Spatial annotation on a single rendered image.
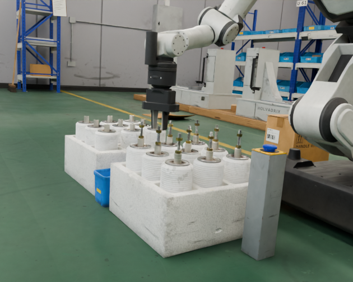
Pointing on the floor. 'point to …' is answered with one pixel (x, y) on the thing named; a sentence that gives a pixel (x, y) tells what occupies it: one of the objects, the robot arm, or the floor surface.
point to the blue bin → (102, 186)
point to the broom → (15, 56)
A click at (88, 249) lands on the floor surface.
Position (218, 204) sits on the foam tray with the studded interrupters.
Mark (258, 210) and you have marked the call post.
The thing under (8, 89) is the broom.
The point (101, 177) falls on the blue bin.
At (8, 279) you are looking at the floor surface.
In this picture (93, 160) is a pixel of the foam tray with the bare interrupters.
